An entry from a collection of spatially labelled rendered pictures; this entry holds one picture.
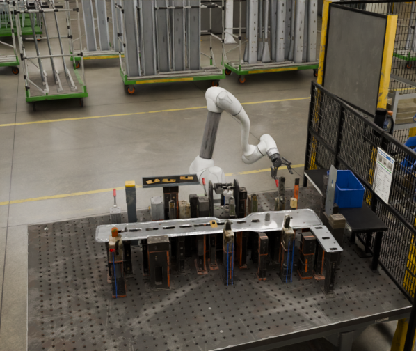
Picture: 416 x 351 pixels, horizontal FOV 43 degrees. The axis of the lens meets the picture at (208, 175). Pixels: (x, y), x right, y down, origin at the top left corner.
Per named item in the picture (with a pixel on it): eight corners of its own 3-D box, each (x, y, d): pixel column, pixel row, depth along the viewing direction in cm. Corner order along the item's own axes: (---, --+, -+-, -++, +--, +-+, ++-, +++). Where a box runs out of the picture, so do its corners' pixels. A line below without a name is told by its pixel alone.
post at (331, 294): (326, 298, 302) (331, 255, 290) (319, 287, 312) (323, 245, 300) (337, 297, 303) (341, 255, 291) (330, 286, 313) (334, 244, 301)
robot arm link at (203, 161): (197, 187, 403) (184, 176, 420) (215, 186, 411) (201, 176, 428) (217, 90, 377) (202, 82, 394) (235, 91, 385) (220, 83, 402)
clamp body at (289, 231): (280, 285, 314) (283, 235, 300) (275, 274, 325) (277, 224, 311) (294, 283, 316) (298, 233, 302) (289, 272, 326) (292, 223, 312)
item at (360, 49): (378, 219, 532) (408, 14, 451) (366, 221, 528) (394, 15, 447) (315, 169, 649) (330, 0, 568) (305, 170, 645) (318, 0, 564)
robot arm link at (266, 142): (280, 150, 413) (266, 158, 417) (273, 134, 421) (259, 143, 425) (274, 145, 404) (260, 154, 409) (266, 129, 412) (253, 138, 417)
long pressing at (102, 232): (94, 245, 300) (94, 243, 300) (96, 226, 321) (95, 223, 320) (325, 226, 320) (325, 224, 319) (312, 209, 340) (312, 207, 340)
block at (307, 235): (300, 281, 318) (303, 240, 307) (294, 270, 328) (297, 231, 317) (314, 279, 319) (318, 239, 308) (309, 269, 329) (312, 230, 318)
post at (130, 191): (128, 247, 352) (124, 188, 334) (128, 242, 359) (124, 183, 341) (140, 246, 353) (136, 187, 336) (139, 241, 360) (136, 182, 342)
